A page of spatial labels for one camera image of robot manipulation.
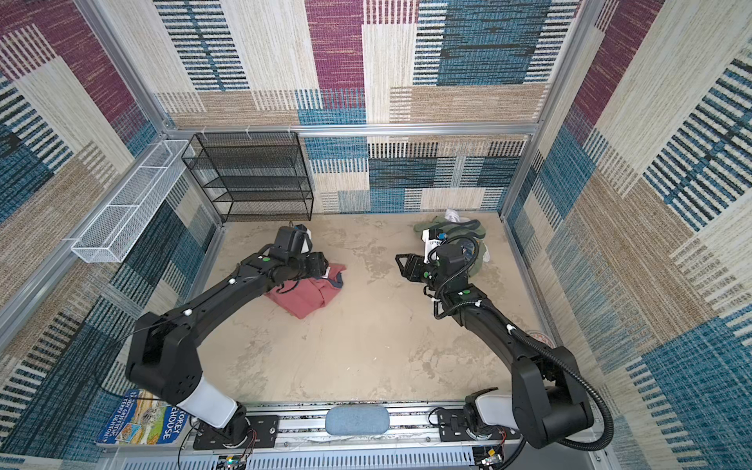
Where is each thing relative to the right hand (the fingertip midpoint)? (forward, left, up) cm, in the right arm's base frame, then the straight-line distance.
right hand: (403, 261), depth 84 cm
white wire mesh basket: (-1, +70, +16) cm, 72 cm away
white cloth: (+24, -19, -7) cm, 32 cm away
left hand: (+3, +24, -2) cm, 24 cm away
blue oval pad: (-36, +13, -15) cm, 42 cm away
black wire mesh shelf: (+40, +52, +1) cm, 65 cm away
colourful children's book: (-35, +67, -14) cm, 77 cm away
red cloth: (-4, +30, -11) cm, 32 cm away
